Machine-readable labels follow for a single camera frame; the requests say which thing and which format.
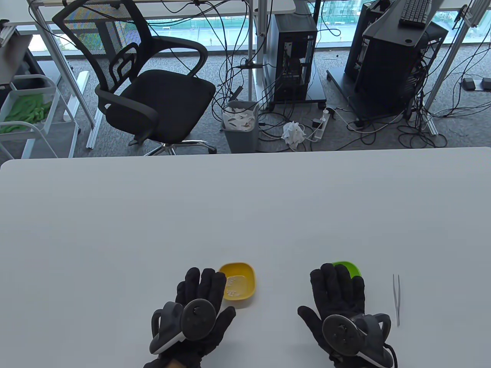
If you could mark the black hand controller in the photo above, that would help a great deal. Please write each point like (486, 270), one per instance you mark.
(197, 320)
(341, 335)

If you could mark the black mesh office chair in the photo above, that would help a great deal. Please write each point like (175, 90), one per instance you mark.
(161, 99)

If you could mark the crumpled white paper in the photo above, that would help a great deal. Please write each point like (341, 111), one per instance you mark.
(292, 132)

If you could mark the grey trash bin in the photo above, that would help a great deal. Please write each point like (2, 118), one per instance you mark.
(241, 140)

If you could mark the metal tweezers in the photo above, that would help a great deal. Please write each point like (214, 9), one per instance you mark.
(397, 320)

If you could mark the person's left forearm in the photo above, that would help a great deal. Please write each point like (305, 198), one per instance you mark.
(173, 363)

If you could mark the yellow plastic dish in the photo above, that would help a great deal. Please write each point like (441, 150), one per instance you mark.
(245, 272)

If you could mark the pile of green pods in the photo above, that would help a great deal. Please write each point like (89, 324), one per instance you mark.
(27, 109)

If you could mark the black wheeled tower platform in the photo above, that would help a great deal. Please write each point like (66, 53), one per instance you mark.
(341, 84)
(316, 90)

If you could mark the black computer tower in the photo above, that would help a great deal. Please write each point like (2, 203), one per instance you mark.
(358, 46)
(291, 57)
(387, 76)

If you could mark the aluminium frame post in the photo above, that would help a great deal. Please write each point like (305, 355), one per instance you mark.
(452, 57)

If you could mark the black left hand controller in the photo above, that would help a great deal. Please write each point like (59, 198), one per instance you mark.
(197, 320)

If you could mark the grey side board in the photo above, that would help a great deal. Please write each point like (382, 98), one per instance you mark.
(11, 57)

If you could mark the black tilted desk top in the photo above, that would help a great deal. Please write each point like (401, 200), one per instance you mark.
(391, 30)

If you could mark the white trolley cart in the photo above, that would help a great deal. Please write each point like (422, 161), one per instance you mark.
(42, 130)

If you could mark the green small dish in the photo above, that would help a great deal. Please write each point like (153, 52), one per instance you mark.
(351, 267)

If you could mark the person's left hand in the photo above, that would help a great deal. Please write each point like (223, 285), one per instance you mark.
(203, 285)

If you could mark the white power strip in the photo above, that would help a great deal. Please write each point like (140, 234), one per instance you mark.
(321, 130)

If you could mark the grey foot pedal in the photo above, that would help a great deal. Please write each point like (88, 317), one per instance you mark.
(468, 84)
(486, 84)

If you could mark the black keyboard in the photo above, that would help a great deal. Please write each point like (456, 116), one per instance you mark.
(415, 13)

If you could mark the pile of white grains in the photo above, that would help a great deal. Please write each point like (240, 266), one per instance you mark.
(236, 285)

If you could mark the black right hand controller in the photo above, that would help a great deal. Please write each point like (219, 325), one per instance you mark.
(341, 335)

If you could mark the person's right hand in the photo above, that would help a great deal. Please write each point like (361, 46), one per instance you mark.
(337, 291)

